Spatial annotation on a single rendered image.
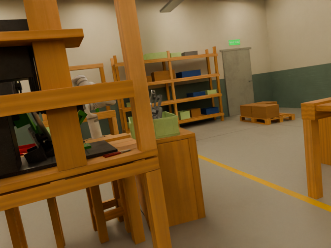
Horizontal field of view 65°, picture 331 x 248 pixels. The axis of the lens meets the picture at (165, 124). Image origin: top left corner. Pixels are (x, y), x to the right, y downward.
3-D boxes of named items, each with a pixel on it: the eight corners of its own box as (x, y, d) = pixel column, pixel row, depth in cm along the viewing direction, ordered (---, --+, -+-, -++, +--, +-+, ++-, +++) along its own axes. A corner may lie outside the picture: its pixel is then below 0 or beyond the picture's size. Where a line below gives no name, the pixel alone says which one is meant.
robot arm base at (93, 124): (90, 138, 229) (85, 119, 226) (100, 135, 233) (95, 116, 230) (93, 139, 221) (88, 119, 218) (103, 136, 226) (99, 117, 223)
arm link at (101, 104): (117, 105, 187) (104, 109, 207) (119, 92, 188) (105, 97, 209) (105, 103, 182) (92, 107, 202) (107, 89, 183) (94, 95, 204)
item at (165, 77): (224, 120, 781) (216, 45, 751) (127, 140, 679) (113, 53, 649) (215, 119, 832) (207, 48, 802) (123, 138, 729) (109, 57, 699)
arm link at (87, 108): (83, 101, 215) (89, 121, 218) (94, 98, 220) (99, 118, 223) (80, 101, 223) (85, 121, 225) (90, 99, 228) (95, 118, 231)
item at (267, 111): (239, 121, 737) (238, 105, 731) (264, 116, 758) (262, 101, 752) (267, 125, 622) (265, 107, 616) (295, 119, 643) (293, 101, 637)
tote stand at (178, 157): (139, 201, 292) (128, 133, 281) (183, 191, 303) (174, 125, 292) (150, 231, 226) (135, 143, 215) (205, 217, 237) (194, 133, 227)
